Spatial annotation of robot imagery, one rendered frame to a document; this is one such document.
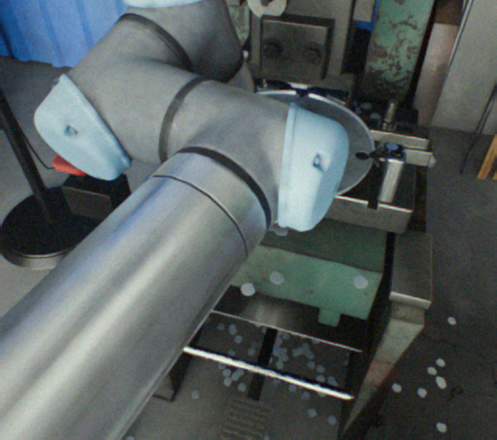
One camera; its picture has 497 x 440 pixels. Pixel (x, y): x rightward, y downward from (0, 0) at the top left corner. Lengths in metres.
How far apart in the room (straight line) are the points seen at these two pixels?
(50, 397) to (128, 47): 0.24
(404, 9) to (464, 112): 1.33
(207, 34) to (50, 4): 2.18
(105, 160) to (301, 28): 0.40
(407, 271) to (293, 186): 0.54
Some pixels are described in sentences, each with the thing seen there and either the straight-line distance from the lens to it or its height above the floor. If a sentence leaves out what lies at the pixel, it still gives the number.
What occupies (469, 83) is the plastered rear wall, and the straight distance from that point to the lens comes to 2.15.
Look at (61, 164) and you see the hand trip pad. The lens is 0.79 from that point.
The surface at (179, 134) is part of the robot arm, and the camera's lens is 0.29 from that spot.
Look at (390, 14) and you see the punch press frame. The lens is 0.94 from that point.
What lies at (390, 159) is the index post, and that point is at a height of 0.79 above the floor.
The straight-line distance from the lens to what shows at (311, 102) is 0.84.
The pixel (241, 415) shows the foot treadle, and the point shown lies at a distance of 1.14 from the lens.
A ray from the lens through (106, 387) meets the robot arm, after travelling 0.20.
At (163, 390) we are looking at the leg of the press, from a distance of 1.32.
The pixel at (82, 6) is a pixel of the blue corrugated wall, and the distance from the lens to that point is 2.43.
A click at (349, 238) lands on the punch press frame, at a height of 0.64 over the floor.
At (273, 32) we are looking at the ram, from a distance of 0.67.
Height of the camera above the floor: 1.24
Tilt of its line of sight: 44 degrees down
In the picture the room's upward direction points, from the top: straight up
